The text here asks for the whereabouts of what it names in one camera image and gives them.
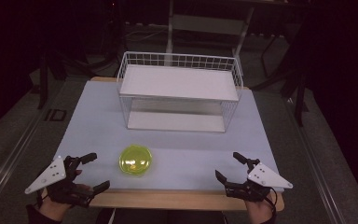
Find black stand legs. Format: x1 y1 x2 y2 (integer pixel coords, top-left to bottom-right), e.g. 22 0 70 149
251 31 310 128
36 46 76 110

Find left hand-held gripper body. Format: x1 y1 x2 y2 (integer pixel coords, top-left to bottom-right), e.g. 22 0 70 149
24 155 95 209

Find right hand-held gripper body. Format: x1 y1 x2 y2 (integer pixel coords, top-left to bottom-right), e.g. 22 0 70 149
225 158 295 203

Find white wire shelf rack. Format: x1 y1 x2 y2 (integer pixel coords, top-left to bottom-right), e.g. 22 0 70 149
116 50 244 134

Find black cable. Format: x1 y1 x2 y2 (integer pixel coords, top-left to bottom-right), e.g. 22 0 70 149
268 186 278 217

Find wooden table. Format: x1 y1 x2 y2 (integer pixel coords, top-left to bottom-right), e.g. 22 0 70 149
41 76 285 213

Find person's right hand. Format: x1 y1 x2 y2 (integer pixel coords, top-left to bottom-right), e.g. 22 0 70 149
244 199 277 224

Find light blue table mat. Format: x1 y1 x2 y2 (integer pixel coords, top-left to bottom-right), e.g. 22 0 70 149
53 80 285 192

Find person's left hand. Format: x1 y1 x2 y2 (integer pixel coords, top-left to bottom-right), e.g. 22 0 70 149
38 169 93 223

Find grey metal stand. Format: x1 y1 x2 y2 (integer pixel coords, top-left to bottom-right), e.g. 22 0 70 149
163 0 256 68

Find yellow-green translucent plate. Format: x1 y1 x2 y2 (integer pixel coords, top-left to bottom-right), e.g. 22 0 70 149
118 144 154 178

